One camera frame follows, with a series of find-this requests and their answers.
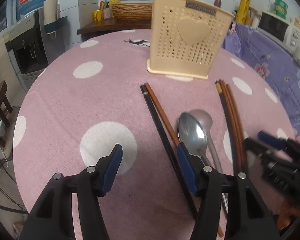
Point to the black chopstick gold band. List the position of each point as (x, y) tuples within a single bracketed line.
[(221, 89)]

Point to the yellow mug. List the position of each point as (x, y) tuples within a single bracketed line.
[(98, 15)]

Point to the matte grey spoon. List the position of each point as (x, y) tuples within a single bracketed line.
[(206, 122)]

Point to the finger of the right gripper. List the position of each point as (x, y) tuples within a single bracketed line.
[(272, 141), (257, 149)]

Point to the purple floral cloth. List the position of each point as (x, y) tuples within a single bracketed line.
[(272, 63)]

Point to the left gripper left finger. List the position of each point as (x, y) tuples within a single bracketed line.
[(51, 215)]

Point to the yellow soap dispenser bottle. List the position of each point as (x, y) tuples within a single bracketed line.
[(114, 2)]

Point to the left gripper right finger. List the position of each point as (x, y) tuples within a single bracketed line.
[(248, 216)]

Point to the yellow rolled mat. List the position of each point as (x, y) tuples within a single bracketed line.
[(242, 12)]

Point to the cream plastic utensil holder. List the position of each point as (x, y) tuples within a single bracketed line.
[(186, 36)]

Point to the woven brown basin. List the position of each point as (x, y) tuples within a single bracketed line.
[(132, 11)]

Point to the paper cup stack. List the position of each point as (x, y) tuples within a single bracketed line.
[(50, 11)]

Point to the dark wooden chopstick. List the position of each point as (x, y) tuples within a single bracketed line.
[(235, 129)]

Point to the white microwave oven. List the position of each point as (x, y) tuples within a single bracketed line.
[(285, 34)]

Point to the shiny steel spoon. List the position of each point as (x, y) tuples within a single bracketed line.
[(191, 133)]

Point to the grey water dispenser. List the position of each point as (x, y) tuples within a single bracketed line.
[(32, 45)]

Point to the person's right hand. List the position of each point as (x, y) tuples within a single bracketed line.
[(287, 210)]

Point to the pink polka dot tablecloth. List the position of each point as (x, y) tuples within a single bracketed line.
[(89, 99)]

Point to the dark wooden side table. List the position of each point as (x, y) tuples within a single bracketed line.
[(113, 25)]

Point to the reddish brown wooden chopstick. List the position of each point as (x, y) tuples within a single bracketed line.
[(162, 114)]

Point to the black chopstick silver band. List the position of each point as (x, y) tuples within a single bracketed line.
[(169, 150)]

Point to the green instant noodle cups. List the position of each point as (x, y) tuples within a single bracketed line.
[(280, 8)]

